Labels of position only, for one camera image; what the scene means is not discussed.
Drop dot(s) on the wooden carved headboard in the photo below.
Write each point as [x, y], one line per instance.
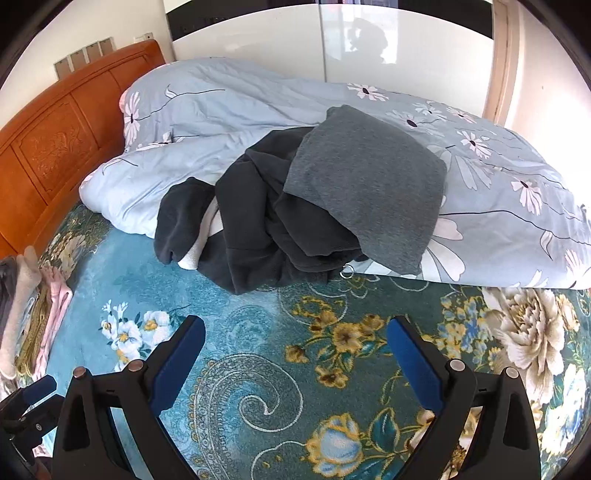
[51, 138]

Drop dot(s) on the olive folded garment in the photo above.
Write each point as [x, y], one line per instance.
[36, 332]

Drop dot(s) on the stack of folded clothes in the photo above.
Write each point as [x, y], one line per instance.
[21, 314]

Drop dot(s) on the beige door frame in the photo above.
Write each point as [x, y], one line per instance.
[501, 60]

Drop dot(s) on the grey sweatpants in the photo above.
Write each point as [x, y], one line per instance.
[369, 184]

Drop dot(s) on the pink folded garment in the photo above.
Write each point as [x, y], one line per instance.
[57, 304]

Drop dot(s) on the dark hoodie with white stripes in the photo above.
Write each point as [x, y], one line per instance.
[258, 221]

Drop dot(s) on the grey folded garment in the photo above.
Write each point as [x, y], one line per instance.
[5, 286]

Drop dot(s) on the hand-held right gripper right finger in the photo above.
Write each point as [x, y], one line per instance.
[413, 364]

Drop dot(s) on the teal floral plush blanket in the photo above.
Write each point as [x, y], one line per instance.
[277, 332]

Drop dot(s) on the white glossy wardrobe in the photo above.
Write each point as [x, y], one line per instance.
[258, 41]

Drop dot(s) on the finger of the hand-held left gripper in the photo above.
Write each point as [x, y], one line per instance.
[39, 386]
[39, 422]

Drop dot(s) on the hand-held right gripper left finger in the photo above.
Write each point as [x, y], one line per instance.
[178, 364]

